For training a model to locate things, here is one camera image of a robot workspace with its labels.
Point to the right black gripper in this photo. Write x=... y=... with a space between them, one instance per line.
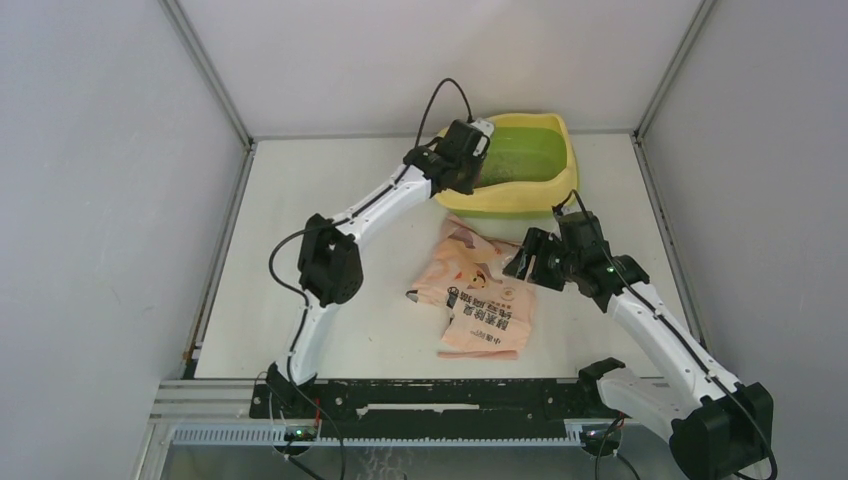
x=542 y=242

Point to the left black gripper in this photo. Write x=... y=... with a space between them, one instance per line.
x=464 y=187

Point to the pink cat litter bag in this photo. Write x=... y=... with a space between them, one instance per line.
x=490 y=315

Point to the green cat litter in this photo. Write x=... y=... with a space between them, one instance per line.
x=507 y=163

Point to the yellow green litter box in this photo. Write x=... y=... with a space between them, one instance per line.
x=516 y=200

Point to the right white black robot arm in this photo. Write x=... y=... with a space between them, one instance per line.
x=715 y=426

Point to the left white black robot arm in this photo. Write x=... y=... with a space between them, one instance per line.
x=329 y=261

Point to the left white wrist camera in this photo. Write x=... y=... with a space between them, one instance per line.
x=484 y=131

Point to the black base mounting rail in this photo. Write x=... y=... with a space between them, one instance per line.
x=440 y=410

